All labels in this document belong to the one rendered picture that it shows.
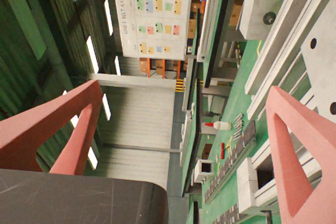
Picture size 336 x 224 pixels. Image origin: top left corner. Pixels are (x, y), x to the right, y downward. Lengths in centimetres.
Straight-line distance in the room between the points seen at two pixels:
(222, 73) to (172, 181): 1016
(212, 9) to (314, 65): 181
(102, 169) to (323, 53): 1268
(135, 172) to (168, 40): 942
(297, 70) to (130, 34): 350
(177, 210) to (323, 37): 1176
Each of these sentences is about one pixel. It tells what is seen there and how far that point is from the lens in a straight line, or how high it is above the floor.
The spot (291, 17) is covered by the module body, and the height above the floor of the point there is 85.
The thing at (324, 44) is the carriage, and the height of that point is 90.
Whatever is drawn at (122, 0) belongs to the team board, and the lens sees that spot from 361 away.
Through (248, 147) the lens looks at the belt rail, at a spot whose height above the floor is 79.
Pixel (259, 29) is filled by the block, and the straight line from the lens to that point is 68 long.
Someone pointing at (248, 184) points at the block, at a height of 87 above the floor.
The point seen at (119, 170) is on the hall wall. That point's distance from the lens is 1267.
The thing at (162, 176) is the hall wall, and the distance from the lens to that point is 1241.
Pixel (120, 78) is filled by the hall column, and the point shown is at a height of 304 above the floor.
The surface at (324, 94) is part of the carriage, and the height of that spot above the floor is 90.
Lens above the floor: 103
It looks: 2 degrees up
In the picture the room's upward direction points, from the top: 85 degrees counter-clockwise
